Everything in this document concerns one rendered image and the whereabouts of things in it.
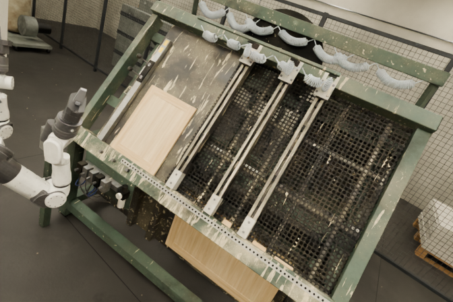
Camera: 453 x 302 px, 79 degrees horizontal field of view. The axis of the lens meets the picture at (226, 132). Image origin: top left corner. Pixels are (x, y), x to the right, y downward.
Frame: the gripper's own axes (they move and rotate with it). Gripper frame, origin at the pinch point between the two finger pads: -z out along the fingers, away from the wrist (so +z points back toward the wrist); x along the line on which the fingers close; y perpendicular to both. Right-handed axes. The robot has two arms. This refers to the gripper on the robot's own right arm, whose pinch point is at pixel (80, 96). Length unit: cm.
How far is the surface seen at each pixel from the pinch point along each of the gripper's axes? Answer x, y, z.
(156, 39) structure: 140, 49, 11
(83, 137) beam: 85, 23, 89
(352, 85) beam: 27, 138, -58
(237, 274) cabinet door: -19, 136, 87
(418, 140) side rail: -12, 167, -57
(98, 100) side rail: 107, 24, 66
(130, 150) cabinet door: 62, 51, 70
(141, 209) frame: 52, 82, 120
